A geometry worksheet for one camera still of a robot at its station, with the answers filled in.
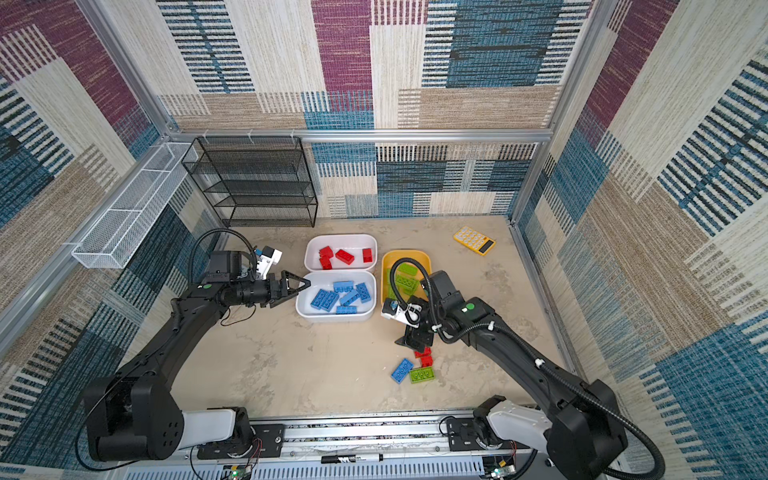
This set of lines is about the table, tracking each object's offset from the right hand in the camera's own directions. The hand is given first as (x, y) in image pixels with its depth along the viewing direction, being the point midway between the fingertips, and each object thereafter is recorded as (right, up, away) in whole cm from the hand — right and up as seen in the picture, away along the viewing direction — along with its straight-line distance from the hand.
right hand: (406, 325), depth 79 cm
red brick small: (+6, -12, +6) cm, 14 cm away
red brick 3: (+6, -10, +8) cm, 14 cm away
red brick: (-28, +20, +31) cm, 46 cm away
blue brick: (-27, +4, +17) cm, 32 cm away
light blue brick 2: (-17, +5, +18) cm, 25 cm away
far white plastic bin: (-18, +22, +33) cm, 43 cm away
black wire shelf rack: (-53, +45, +31) cm, 76 cm away
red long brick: (-20, +17, +29) cm, 39 cm away
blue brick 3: (-12, +6, +18) cm, 22 cm away
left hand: (-27, +11, 0) cm, 29 cm away
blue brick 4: (-18, +1, +15) cm, 23 cm away
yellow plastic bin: (+2, +11, +27) cm, 29 cm away
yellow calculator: (+27, +23, +33) cm, 48 cm away
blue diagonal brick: (-1, -14, +5) cm, 15 cm away
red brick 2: (-27, +16, +26) cm, 41 cm away
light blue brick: (-19, +8, +20) cm, 29 cm away
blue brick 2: (-23, +3, +17) cm, 29 cm away
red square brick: (-12, +18, +29) cm, 36 cm away
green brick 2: (+4, -14, +4) cm, 15 cm away
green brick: (-4, +10, -13) cm, 17 cm away
